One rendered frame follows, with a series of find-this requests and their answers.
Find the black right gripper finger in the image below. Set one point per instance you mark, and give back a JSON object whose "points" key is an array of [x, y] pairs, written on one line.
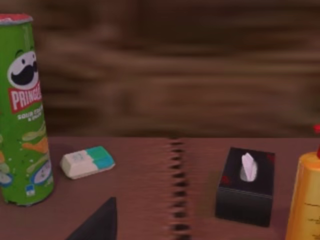
{"points": [[100, 222]]}

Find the white and teal eraser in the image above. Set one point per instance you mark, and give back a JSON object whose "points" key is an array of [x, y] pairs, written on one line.
{"points": [[85, 162]]}

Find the green Pringles chips can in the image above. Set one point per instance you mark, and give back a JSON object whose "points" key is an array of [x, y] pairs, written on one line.
{"points": [[22, 125]]}

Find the black tissue box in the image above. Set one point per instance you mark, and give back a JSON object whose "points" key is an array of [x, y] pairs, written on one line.
{"points": [[246, 197]]}

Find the white tissue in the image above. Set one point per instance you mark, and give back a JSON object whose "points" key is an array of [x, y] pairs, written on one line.
{"points": [[248, 166]]}

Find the yellow bottle with red cap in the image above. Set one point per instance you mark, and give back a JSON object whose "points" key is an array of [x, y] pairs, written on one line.
{"points": [[306, 197]]}

